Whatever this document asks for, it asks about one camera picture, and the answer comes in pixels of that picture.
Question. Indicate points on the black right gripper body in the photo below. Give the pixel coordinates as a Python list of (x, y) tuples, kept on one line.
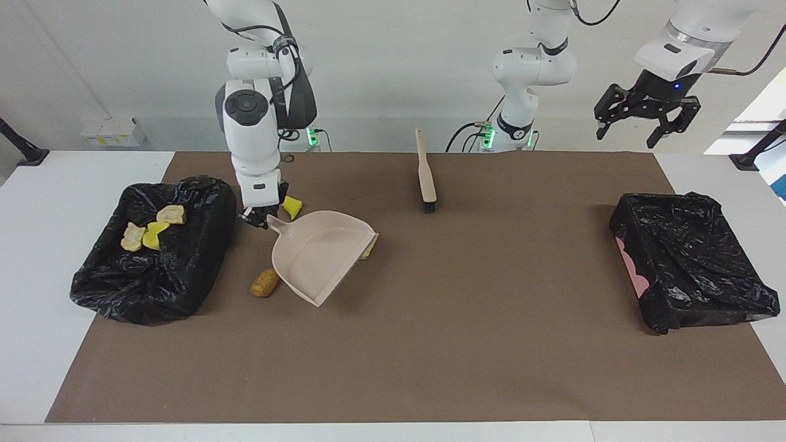
[(258, 210)]

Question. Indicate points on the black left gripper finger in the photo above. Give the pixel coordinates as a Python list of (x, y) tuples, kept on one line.
[(691, 113), (605, 98)]

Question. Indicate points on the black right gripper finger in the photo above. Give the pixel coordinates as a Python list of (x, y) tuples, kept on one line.
[(264, 222), (245, 217)]

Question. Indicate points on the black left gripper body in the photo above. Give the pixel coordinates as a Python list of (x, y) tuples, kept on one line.
[(666, 87)]

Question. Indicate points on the yellow sponge wedge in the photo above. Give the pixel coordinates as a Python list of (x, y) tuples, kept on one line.
[(292, 207)]

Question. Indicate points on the brown croquette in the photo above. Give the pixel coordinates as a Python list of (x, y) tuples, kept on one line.
[(265, 283)]

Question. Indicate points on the beige plastic dustpan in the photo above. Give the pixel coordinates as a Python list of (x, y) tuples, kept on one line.
[(319, 258)]

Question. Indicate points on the orange striped bread piece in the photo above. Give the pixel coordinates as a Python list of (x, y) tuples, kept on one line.
[(171, 215)]

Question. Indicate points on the yellow sponge chunk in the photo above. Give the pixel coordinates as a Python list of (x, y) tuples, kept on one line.
[(152, 236)]

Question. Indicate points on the greenish beige bread chunk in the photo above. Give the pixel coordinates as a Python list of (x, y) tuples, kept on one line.
[(371, 247)]

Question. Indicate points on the pale beige bread chunk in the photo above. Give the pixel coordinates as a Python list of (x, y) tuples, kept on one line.
[(132, 237)]

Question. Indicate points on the beige hand brush black bristles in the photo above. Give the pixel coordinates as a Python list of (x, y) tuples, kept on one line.
[(426, 178)]

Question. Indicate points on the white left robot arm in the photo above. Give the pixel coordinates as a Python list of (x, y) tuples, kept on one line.
[(534, 67)]

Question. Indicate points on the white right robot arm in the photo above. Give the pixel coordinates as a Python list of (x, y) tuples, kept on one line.
[(249, 141)]

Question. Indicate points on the bin wrapped in black bag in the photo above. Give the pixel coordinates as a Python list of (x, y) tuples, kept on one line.
[(153, 276)]

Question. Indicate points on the pink bin with black bag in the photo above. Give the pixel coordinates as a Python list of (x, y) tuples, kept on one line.
[(688, 258)]

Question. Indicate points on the white side table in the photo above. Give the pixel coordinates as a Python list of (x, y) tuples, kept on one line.
[(761, 104)]

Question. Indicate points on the brown paper table mat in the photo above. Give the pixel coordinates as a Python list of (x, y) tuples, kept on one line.
[(393, 344)]

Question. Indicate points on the black camera stand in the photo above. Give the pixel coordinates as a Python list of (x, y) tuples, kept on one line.
[(746, 161), (27, 153)]

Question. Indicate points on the white wall outlet box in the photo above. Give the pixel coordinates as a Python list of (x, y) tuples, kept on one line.
[(113, 132)]

